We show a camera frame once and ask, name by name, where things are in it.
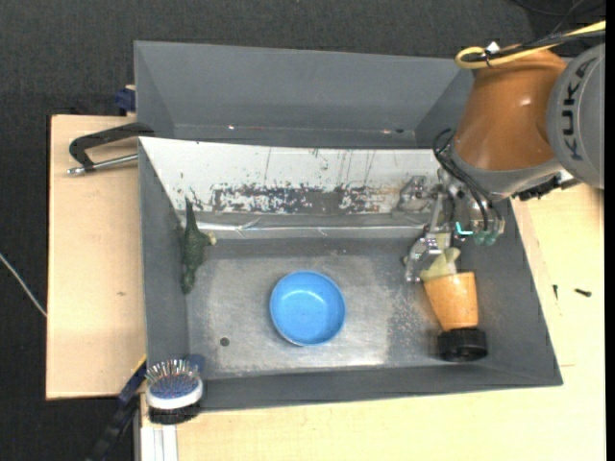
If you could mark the black toy wheel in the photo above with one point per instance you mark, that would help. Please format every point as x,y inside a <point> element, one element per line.
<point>462,345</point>

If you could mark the blue bowl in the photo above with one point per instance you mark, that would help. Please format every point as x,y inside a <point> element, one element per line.
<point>307,308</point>

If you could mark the black cylinder on white bracket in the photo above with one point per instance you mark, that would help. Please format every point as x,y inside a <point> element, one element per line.
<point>538,191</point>

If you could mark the orange toy ice cream cone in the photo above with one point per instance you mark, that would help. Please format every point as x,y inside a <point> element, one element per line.
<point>454,300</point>

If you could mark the grey metal bin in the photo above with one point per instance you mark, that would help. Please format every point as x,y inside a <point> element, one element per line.
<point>307,209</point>

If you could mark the green toy dinosaur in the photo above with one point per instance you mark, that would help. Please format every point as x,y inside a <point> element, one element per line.
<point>192,250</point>

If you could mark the small black screw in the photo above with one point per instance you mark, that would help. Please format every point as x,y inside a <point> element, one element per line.
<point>583,292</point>

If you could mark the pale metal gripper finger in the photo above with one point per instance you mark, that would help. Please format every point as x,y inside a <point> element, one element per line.
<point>436,245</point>
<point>415,259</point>

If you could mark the white and blue hairbrush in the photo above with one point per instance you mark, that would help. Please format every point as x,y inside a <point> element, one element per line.
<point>174,388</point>

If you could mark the pale wood board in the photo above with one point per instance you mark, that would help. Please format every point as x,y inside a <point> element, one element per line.
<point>91,267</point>

